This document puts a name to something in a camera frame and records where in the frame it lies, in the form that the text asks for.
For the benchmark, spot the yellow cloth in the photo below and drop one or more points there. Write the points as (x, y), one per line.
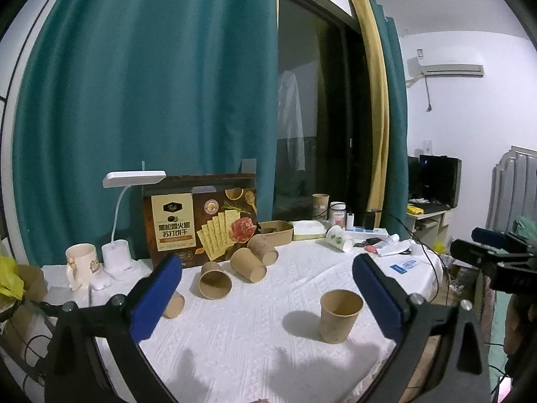
(414, 209)

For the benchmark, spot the white patterned tablecloth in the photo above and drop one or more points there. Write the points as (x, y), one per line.
(251, 336)

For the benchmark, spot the white green-print paper cup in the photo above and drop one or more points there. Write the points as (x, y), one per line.
(339, 239)

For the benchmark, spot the clear jar with white lid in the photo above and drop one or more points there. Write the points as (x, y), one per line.
(337, 214)

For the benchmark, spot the white cartoon mug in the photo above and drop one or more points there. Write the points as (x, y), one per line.
(82, 264)

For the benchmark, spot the white power strip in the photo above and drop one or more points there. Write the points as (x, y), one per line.
(369, 231)

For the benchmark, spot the brown oval paper bowl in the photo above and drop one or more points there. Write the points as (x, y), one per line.
(275, 233)

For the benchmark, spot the black power adapter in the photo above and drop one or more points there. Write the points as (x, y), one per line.
(369, 220)

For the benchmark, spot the narrow teal curtain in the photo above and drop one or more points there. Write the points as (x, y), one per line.
(396, 126)

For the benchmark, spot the brown paper cup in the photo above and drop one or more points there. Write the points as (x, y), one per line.
(215, 281)
(340, 318)
(320, 206)
(175, 305)
(247, 264)
(263, 249)

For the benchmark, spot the wide teal curtain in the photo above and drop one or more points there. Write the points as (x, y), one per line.
(142, 105)

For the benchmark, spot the white air conditioner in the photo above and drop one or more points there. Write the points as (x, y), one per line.
(451, 69)

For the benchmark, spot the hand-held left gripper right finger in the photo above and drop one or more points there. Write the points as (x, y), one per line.
(379, 302)

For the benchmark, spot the white earbuds case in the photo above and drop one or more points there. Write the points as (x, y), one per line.
(100, 282)

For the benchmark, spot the black computer monitor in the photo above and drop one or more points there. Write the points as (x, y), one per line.
(438, 178)

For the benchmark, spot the white computer desk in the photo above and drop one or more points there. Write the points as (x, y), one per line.
(432, 222)

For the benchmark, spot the person's right hand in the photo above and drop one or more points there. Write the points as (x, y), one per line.
(520, 323)

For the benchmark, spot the yellow plastic bag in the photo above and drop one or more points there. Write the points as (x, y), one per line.
(10, 279)

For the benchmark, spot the yellow curtain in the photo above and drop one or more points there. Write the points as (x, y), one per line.
(373, 105)

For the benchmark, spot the grey panelled headboard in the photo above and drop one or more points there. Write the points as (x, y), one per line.
(514, 193)

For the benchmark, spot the white desk lamp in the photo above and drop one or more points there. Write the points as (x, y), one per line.
(119, 239)

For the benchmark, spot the blue and white card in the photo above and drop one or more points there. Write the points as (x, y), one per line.
(405, 267)

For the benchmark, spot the white tissue pack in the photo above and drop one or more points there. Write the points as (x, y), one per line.
(308, 229)

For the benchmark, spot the black keyboard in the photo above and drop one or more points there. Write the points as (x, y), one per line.
(432, 207)

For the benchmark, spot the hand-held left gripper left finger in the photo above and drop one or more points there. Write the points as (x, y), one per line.
(153, 302)

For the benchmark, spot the brown cracker box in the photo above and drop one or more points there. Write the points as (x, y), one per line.
(201, 222)

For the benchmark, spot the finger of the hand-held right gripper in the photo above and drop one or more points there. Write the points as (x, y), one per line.
(472, 251)
(493, 237)

